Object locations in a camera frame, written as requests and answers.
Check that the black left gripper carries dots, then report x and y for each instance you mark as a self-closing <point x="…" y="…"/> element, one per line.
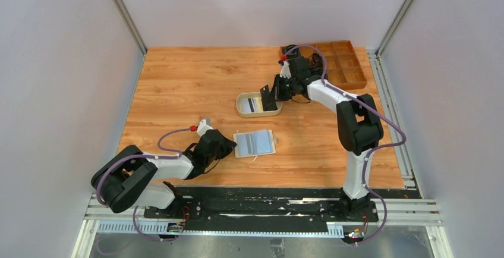
<point x="220" y="146"/>

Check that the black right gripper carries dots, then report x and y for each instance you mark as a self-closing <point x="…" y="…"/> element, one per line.
<point x="278" y="92"/>

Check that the white credit card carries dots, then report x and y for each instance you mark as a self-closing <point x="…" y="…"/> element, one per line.
<point x="250" y="105"/>

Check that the white leather card holder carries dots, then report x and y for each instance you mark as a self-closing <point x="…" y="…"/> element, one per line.
<point x="255" y="143"/>

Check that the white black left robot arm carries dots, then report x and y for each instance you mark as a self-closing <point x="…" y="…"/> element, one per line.
<point x="135" y="178"/>

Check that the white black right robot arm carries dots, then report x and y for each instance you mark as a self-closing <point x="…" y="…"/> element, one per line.
<point x="359" y="127"/>

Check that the cream oval plastic tray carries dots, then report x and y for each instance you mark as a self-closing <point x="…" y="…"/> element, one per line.
<point x="263" y="112"/>

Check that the wooden compartment organizer box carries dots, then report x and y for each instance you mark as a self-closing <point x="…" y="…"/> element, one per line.
<point x="340" y="58"/>

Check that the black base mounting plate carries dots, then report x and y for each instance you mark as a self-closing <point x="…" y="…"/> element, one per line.
<point x="262" y="209"/>

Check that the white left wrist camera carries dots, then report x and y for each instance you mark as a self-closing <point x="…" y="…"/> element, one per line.
<point x="203" y="126"/>

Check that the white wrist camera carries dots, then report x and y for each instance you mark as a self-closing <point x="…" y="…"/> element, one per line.
<point x="285" y="70"/>
<point x="203" y="126"/>

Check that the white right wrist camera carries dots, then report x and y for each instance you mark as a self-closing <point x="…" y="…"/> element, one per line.
<point x="285" y="70"/>

